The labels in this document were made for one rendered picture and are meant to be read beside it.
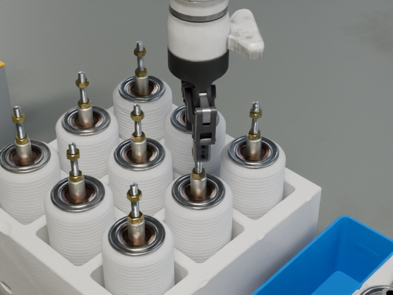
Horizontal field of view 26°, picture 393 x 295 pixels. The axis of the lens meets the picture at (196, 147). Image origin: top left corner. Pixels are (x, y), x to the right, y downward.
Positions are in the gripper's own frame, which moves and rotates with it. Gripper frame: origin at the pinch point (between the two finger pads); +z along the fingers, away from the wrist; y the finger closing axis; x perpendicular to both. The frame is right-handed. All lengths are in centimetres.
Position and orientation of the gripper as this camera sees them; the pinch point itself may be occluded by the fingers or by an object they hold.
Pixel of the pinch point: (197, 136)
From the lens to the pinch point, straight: 112.1
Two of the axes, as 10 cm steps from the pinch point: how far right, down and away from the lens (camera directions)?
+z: 0.0, 7.8, 6.3
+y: 1.5, 6.2, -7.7
